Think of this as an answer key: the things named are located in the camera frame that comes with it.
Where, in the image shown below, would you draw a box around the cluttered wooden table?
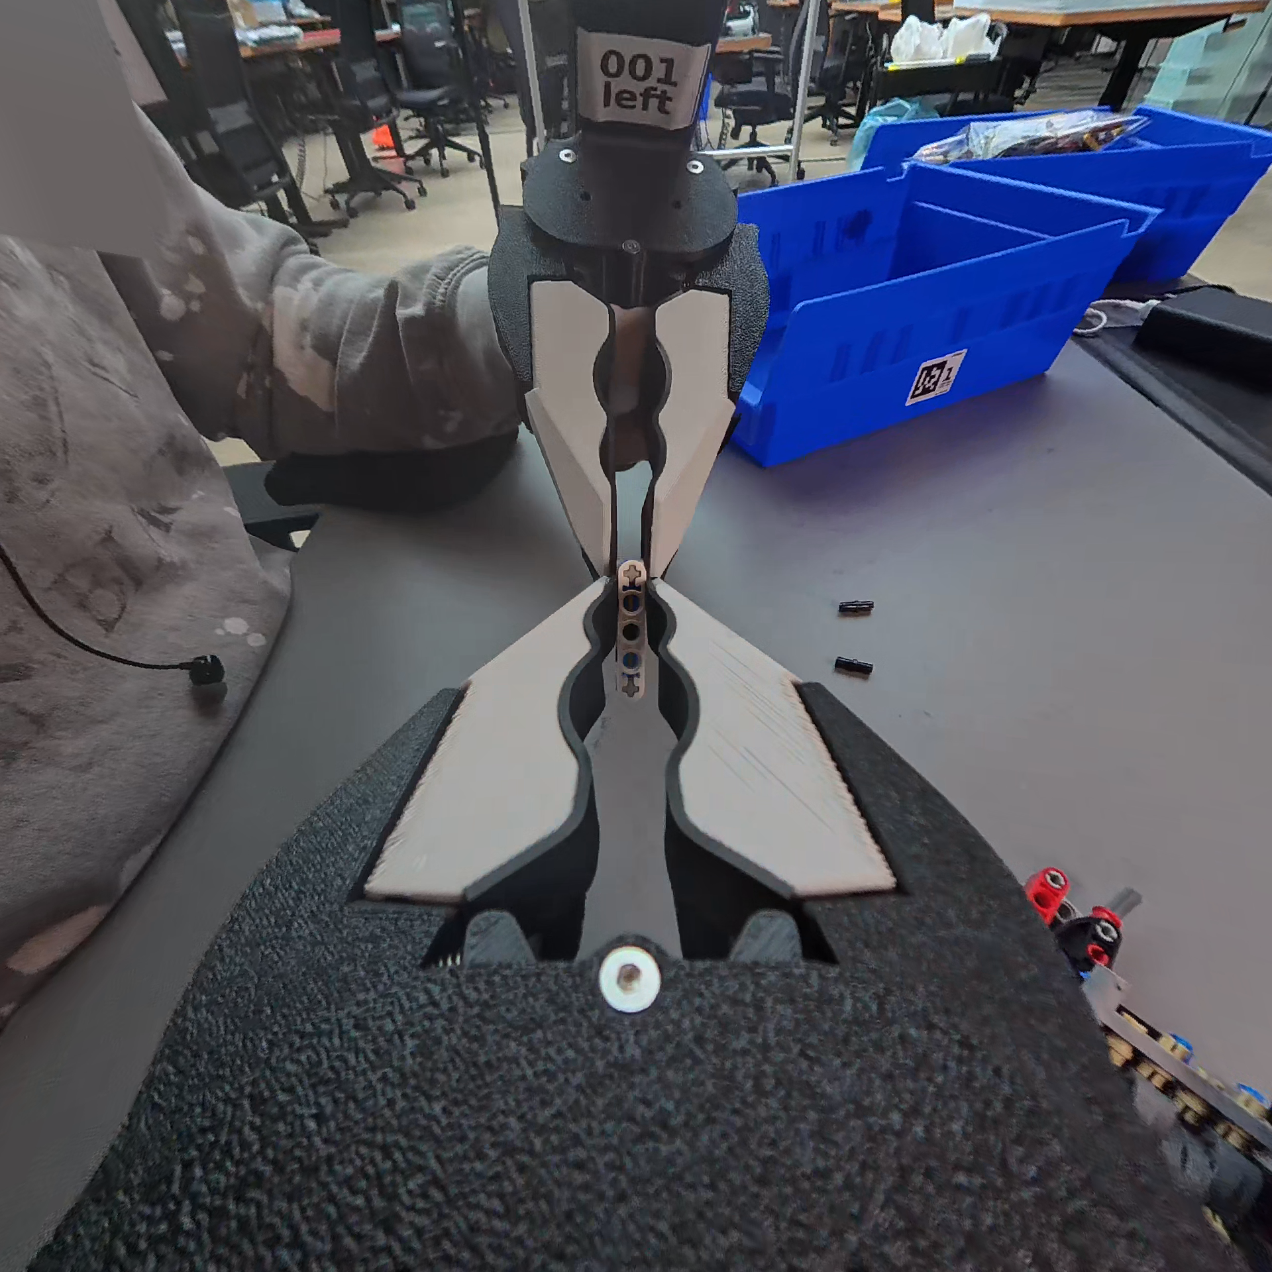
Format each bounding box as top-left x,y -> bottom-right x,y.
238,0 -> 399,60

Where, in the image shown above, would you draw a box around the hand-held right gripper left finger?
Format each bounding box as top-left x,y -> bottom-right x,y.
362,576 -> 611,905

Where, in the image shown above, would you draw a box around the grey desk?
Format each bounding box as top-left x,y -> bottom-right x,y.
0,283 -> 1272,1272

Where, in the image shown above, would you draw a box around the wooden background table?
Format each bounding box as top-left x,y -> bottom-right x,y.
835,0 -> 1268,110

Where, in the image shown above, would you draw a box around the black office chair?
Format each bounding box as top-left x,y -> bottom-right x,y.
179,0 -> 350,236
397,0 -> 485,175
334,0 -> 429,216

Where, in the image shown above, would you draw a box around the blue plastic bin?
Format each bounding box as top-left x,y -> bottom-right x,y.
864,104 -> 1272,286

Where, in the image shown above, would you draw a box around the toy brick assembly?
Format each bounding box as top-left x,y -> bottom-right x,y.
1024,864 -> 1272,1234

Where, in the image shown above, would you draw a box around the blue bin with marker tag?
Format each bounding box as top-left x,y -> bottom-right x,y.
733,161 -> 1162,470

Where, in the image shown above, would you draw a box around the teal plastic bag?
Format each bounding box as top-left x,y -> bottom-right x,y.
850,96 -> 941,169

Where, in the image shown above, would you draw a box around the person's left forearm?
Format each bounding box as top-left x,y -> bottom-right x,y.
199,213 -> 523,463

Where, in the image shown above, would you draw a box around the plastic bag of bricks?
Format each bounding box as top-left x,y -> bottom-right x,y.
909,108 -> 1154,165

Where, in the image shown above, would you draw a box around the white plastic bags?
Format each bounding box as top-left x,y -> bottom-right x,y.
889,12 -> 1000,63

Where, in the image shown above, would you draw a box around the small grey brick piece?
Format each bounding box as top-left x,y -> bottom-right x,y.
617,558 -> 653,701

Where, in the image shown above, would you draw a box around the black power adapter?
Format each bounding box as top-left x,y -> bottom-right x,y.
1133,287 -> 1272,363

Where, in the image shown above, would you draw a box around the black hoodie cord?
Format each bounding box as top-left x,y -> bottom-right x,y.
0,545 -> 231,707

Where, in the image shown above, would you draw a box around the black armrest pad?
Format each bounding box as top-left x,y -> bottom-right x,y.
223,437 -> 523,552

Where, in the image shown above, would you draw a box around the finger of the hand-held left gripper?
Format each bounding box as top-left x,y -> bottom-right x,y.
647,287 -> 739,579
524,280 -> 620,579

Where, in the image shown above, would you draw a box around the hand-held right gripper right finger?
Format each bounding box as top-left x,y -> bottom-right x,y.
652,581 -> 898,900

